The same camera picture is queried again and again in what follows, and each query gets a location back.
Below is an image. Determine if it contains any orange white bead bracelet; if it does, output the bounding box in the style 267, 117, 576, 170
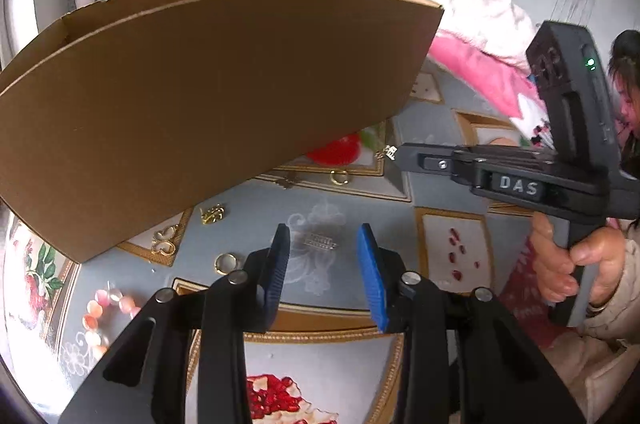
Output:
81, 283, 142, 357

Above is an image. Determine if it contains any large brown cardboard box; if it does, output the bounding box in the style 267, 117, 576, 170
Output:
0, 0, 445, 265

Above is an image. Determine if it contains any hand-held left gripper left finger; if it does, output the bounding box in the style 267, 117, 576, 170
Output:
59, 223, 292, 424

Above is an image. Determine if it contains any person's head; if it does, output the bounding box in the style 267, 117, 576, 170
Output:
606, 28, 640, 179

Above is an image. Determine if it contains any person's beige jacket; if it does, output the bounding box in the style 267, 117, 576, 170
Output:
540, 329, 640, 424

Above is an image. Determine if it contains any gold knot charm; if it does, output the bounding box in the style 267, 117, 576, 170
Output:
201, 204, 227, 225

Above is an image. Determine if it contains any fruit print tablecloth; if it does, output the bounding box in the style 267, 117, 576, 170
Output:
0, 68, 551, 424

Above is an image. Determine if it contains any person's right forearm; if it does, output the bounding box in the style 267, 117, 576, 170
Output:
575, 224, 640, 347

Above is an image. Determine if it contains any person's right hand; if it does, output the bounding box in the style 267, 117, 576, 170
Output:
531, 211, 628, 305

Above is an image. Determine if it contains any white fleece blanket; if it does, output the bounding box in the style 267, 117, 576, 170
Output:
415, 0, 538, 72

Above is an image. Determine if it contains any silver bar charm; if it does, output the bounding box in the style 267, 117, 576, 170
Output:
304, 231, 338, 251

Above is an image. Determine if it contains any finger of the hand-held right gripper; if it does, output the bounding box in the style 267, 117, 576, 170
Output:
452, 145, 555, 165
398, 144, 477, 191

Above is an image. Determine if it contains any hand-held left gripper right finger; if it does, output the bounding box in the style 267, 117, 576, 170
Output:
355, 223, 586, 424

